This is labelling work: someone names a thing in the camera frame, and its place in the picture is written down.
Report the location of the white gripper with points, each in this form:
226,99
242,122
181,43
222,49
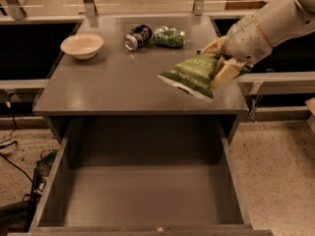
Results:
246,40

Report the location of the open grey top drawer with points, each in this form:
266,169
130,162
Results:
143,176

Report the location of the small green snack bag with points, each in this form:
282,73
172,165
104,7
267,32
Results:
169,37

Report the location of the blue soda can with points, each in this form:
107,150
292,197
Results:
138,37

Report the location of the grey cabinet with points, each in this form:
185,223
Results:
117,81

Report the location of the white bowl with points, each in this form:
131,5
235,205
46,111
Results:
82,46

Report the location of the green bag on floor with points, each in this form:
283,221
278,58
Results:
43,166

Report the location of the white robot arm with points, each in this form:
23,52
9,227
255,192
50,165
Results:
281,20

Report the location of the green jalapeno chip bag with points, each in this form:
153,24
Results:
194,75

